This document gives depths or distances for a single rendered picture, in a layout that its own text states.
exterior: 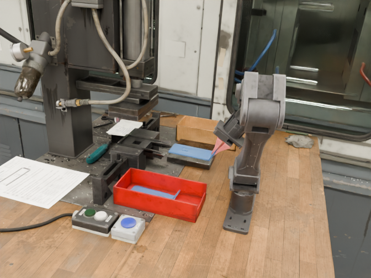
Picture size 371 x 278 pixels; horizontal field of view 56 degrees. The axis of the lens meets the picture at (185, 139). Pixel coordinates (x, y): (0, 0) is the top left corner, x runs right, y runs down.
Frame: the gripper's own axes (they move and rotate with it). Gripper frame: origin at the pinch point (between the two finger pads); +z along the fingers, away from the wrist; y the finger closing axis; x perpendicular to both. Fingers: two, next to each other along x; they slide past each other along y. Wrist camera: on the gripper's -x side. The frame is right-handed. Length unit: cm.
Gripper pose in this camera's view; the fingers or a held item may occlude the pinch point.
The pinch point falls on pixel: (213, 152)
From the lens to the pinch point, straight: 114.4
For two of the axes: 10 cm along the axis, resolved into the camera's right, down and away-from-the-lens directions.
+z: -5.5, 7.0, 4.6
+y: -7.9, -6.2, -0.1
